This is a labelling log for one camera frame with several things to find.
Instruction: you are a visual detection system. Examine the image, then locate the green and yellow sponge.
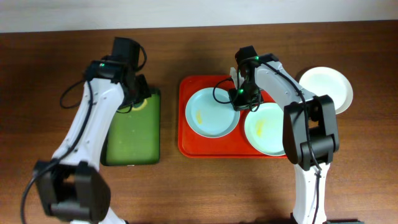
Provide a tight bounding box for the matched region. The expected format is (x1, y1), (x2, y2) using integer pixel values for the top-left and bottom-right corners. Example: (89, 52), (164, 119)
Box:
(132, 99), (148, 111)

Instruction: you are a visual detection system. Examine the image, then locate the light blue plate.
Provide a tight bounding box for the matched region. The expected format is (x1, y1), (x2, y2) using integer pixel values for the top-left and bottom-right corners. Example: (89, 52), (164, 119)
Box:
(185, 88), (240, 138)

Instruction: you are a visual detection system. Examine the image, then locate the white plate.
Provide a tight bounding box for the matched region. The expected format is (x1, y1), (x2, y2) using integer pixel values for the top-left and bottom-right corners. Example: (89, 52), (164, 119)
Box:
(299, 67), (354, 114)

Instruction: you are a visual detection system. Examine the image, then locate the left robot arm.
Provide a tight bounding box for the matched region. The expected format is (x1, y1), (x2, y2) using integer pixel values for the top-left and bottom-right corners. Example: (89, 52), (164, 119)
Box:
(20, 37), (151, 223)

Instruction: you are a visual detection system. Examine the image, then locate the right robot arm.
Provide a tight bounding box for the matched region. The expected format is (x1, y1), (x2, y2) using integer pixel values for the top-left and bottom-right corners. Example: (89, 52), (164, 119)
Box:
(229, 45), (340, 224)

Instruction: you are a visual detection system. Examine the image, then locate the red plastic tray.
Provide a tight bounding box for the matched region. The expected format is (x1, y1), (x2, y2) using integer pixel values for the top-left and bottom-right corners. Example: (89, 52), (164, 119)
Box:
(178, 75), (285, 158)

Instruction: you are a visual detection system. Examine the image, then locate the green rectangular tray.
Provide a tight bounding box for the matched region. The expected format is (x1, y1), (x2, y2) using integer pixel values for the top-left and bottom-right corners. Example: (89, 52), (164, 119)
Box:
(100, 88), (161, 166)

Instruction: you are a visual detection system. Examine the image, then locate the light green plate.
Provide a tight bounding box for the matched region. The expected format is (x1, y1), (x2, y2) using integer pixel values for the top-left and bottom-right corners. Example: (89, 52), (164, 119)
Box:
(244, 103), (285, 157)

